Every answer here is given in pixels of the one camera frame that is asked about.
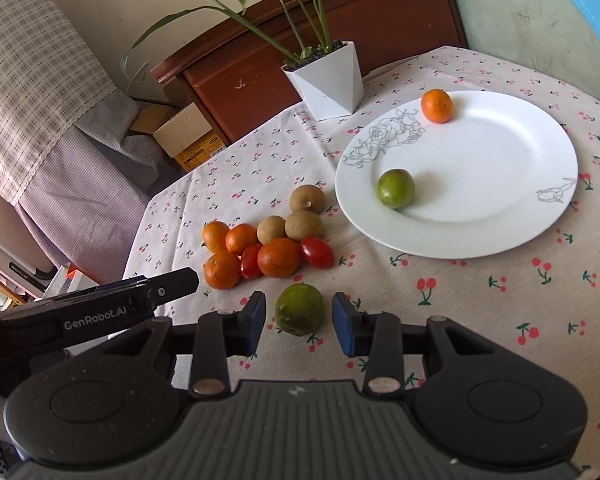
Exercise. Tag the red cherry tomato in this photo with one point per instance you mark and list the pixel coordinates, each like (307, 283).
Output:
(317, 252)
(251, 261)

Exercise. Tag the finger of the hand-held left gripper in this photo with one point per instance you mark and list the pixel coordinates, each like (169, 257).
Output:
(175, 285)

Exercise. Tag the pale green sofa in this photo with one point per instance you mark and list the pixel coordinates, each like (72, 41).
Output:
(520, 20)

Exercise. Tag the white angular plant pot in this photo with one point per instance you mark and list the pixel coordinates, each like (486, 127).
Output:
(330, 85)

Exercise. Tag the white plate with rose print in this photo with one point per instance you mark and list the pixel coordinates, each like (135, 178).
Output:
(480, 185)

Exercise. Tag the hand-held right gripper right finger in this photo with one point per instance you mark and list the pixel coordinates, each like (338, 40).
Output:
(342, 327)

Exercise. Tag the dark wooden headboard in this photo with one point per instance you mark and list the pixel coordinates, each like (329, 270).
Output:
(240, 95)

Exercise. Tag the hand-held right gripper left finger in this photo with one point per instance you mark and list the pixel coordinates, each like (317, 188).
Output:
(254, 325)

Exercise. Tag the cherry print tablecloth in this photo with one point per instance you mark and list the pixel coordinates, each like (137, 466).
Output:
(480, 300)

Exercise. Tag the green lime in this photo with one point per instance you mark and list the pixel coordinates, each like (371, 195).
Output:
(299, 309)
(395, 189)

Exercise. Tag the brown round fruit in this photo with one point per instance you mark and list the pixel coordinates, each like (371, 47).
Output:
(307, 199)
(271, 229)
(305, 226)

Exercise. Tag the open cardboard box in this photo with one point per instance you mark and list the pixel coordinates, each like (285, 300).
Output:
(185, 132)

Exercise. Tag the small orange tangerine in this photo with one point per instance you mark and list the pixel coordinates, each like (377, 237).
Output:
(222, 270)
(241, 238)
(279, 258)
(214, 236)
(437, 106)

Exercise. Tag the lilac gingham cloth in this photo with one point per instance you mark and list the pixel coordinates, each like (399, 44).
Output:
(95, 175)

